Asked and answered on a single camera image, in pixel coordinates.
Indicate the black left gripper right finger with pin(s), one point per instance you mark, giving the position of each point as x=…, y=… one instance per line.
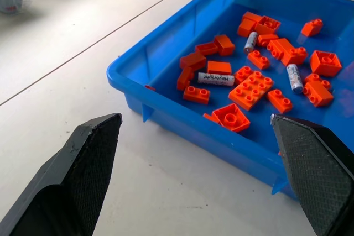
x=312, y=169

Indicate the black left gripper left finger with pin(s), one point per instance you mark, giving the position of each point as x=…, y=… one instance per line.
x=69, y=180

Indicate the orange building block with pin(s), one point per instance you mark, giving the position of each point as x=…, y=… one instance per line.
x=318, y=95
x=219, y=68
x=251, y=16
x=206, y=48
x=267, y=39
x=184, y=79
x=280, y=47
x=224, y=44
x=296, y=55
x=318, y=79
x=192, y=60
x=210, y=118
x=245, y=28

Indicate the silver AA battery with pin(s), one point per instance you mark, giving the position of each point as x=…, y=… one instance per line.
x=250, y=42
x=294, y=78

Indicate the upside-down orange plastic building brick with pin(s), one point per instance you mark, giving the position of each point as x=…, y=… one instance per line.
x=325, y=63
x=267, y=24
x=231, y=118

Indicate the orange 2x4 studded brick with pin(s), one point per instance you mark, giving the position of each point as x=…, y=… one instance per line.
x=251, y=91

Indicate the white Heybright AA battery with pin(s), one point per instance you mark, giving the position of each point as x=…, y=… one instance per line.
x=215, y=79

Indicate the blue plastic tray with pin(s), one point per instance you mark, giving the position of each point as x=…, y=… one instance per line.
x=171, y=62

